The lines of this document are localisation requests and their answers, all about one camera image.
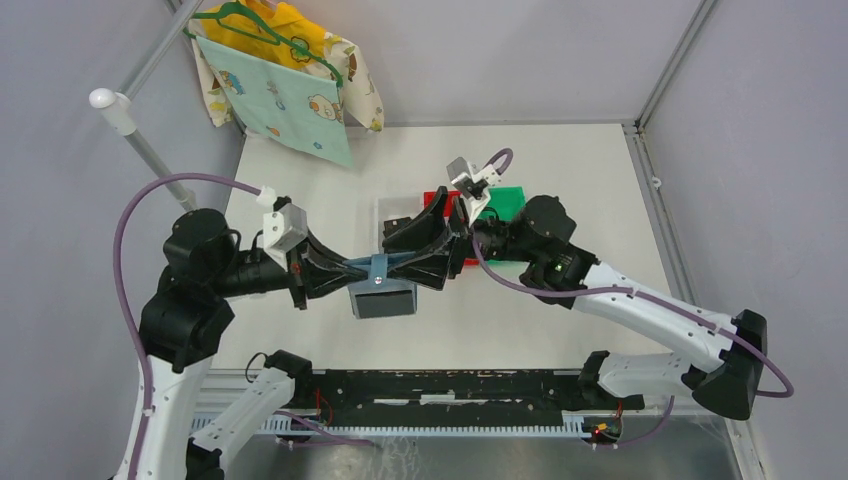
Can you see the black VIP cards stack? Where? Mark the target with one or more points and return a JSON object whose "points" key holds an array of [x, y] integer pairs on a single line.
{"points": [[391, 226]]}

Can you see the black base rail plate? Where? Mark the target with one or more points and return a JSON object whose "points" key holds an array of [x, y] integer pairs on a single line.
{"points": [[459, 398]]}

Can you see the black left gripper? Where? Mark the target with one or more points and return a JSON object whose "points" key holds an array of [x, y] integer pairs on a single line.
{"points": [[338, 270]]}

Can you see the white clothes rack stand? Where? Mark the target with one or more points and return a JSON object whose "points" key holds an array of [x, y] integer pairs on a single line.
{"points": [[114, 108]]}

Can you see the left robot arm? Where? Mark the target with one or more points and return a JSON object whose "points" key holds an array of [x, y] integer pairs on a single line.
{"points": [[180, 331]]}

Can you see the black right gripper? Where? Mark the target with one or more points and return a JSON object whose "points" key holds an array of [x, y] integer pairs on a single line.
{"points": [[431, 270]]}

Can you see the white plastic bin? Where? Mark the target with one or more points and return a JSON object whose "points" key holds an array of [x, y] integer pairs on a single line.
{"points": [[392, 208]]}

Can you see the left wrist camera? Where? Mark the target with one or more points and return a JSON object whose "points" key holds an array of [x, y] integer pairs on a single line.
{"points": [[285, 229]]}

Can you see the mint cartoon cloth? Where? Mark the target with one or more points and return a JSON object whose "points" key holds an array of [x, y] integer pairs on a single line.
{"points": [[296, 109]]}

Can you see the blue leather card holder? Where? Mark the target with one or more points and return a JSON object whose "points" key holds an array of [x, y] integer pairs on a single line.
{"points": [[379, 296]]}

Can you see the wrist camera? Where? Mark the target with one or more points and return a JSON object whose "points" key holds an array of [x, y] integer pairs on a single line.
{"points": [[285, 229], [474, 185]]}

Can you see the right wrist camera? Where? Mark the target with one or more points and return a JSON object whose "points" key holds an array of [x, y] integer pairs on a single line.
{"points": [[474, 185]]}

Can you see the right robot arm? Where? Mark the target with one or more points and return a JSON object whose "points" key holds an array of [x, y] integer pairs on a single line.
{"points": [[715, 359]]}

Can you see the yellow patterned child shirt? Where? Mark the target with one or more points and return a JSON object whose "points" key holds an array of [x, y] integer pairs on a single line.
{"points": [[359, 95]]}

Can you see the white toothed cable duct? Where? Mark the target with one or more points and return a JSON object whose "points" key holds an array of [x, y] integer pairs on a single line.
{"points": [[570, 427]]}

